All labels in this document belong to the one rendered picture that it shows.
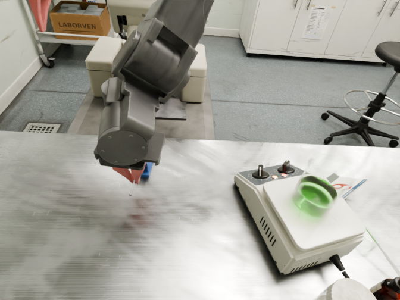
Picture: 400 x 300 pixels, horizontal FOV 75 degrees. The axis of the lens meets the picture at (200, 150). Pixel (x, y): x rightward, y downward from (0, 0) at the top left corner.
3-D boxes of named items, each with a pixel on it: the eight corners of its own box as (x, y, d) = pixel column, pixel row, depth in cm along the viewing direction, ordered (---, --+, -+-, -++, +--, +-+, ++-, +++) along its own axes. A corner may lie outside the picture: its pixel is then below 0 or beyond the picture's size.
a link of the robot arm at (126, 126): (189, 64, 37) (135, 24, 32) (205, 115, 28) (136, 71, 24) (142, 121, 42) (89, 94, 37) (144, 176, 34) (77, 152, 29)
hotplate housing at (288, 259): (231, 181, 54) (238, 154, 49) (286, 171, 58) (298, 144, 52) (286, 293, 39) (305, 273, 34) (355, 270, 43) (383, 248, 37)
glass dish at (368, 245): (336, 233, 48) (341, 226, 46) (353, 219, 50) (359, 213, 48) (362, 259, 44) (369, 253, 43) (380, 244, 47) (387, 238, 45)
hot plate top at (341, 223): (259, 186, 44) (261, 182, 43) (318, 174, 47) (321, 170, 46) (298, 253, 36) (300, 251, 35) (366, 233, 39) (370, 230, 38)
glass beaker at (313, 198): (305, 228, 38) (330, 193, 32) (280, 194, 42) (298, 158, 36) (341, 213, 40) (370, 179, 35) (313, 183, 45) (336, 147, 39)
